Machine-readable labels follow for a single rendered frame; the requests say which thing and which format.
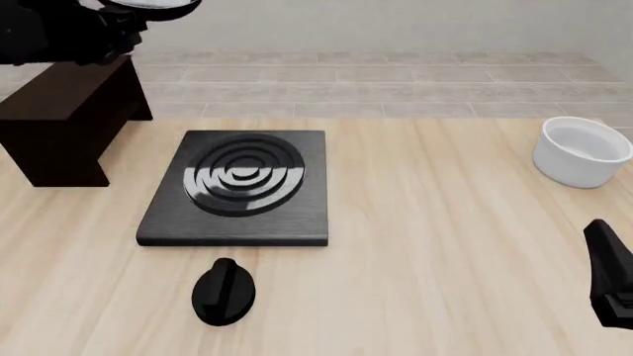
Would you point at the white round bowl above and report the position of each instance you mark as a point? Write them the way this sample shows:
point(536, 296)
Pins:
point(578, 163)

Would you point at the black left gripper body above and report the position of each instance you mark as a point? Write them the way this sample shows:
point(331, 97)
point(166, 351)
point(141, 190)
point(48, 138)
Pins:
point(118, 35)

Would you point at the black frying pan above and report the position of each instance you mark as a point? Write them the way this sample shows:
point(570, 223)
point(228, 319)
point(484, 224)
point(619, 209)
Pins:
point(148, 10)

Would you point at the dark wooden cabinet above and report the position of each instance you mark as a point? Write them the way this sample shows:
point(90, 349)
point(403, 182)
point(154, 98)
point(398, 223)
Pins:
point(54, 148)

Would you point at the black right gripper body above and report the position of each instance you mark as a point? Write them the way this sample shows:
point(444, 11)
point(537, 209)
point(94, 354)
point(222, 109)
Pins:
point(613, 315)

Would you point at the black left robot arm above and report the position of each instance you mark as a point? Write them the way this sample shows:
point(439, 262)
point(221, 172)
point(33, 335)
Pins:
point(39, 29)

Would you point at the round black stove knob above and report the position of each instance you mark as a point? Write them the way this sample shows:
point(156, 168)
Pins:
point(222, 293)

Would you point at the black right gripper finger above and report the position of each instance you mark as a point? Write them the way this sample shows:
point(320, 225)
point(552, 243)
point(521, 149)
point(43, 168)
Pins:
point(609, 259)

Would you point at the flat black stove plate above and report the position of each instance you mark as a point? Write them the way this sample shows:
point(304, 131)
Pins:
point(237, 222)

